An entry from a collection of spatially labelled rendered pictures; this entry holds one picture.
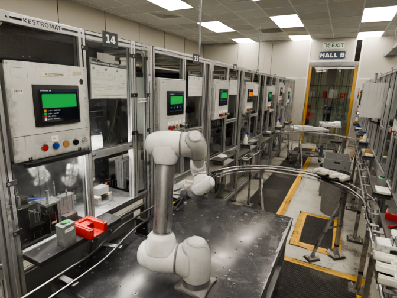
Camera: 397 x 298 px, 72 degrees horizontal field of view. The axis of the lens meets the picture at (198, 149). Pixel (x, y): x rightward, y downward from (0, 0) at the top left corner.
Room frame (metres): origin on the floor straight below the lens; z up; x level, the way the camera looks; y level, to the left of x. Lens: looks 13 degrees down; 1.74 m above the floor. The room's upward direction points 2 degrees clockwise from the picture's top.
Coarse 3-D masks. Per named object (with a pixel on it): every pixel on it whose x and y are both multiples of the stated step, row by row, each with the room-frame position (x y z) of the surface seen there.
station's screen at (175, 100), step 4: (172, 96) 2.32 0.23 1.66; (176, 96) 2.37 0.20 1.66; (180, 96) 2.43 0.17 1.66; (172, 100) 2.32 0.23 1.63; (176, 100) 2.37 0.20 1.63; (180, 100) 2.43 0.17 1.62; (172, 104) 2.32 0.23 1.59; (176, 104) 2.37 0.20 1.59; (180, 104) 2.44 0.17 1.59; (172, 108) 2.32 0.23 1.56; (176, 108) 2.38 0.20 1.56; (180, 108) 2.44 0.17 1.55; (172, 112) 2.32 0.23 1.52
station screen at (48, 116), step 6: (42, 90) 1.32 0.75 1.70; (48, 90) 1.35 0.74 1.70; (54, 90) 1.37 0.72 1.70; (60, 90) 1.40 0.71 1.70; (66, 90) 1.43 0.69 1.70; (72, 90) 1.46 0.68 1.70; (42, 102) 1.31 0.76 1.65; (42, 108) 1.31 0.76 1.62; (48, 108) 1.34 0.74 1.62; (54, 108) 1.37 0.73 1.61; (60, 108) 1.40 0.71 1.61; (66, 108) 1.43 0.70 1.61; (72, 108) 1.46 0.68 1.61; (78, 108) 1.49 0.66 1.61; (42, 114) 1.31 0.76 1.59; (48, 114) 1.34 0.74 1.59; (54, 114) 1.37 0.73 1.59; (60, 114) 1.39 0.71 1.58; (66, 114) 1.42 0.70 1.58; (72, 114) 1.46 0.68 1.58; (78, 114) 1.49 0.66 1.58; (42, 120) 1.31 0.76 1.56; (48, 120) 1.33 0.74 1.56; (54, 120) 1.36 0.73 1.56; (60, 120) 1.39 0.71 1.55
